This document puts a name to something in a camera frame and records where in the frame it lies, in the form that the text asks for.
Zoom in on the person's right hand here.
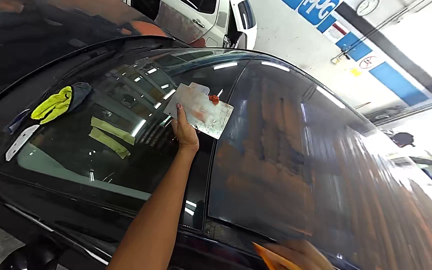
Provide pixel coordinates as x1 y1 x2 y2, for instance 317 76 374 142
264 239 336 270

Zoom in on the person's left hand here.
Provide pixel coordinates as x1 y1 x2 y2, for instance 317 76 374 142
171 103 200 152

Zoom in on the metal putty board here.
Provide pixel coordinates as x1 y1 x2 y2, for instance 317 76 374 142
163 83 234 140

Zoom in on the person's left forearm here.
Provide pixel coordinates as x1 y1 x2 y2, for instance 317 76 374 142
106 147 197 270

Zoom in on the small grey rounded spreader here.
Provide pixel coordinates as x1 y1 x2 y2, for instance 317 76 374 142
189 82 210 96

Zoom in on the green masking tape strip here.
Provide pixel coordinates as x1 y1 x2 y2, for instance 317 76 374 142
91 116 136 146
89 127 131 160

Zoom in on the black car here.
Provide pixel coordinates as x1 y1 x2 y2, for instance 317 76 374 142
0 0 432 270

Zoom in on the white car with open door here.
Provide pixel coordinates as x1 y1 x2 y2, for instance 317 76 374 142
122 0 258 50

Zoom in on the yellow and grey cloth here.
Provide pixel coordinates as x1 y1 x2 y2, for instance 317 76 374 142
30 82 93 125

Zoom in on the white strip with holes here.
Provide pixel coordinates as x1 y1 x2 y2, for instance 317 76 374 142
5 124 40 162

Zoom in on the dark blue flat piece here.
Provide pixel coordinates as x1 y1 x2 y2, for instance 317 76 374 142
7 109 32 135

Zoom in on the blue sign with white letters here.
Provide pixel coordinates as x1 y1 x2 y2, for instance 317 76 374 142
298 0 340 26

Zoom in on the red and white sign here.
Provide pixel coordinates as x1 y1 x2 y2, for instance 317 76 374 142
324 21 350 45

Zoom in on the round red prohibition sign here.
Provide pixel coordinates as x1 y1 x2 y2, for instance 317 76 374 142
359 56 378 70

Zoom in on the round wall clock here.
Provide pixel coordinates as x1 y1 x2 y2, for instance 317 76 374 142
356 0 380 17

